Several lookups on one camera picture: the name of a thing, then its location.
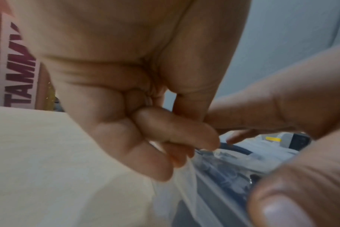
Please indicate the yellow label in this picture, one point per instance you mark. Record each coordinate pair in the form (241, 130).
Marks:
(273, 139)

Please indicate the red and white printed box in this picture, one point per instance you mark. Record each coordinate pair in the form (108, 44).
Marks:
(16, 73)

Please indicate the person's right hand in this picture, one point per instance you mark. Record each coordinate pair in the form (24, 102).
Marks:
(313, 99)

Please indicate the small dark plastic parts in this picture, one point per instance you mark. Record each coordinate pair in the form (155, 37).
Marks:
(223, 170)

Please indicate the person's left hand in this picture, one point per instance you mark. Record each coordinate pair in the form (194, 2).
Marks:
(116, 44)

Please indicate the clear plastic bag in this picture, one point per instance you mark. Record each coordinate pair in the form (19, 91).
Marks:
(186, 195)

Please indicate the black device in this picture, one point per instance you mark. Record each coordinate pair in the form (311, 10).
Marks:
(300, 140)

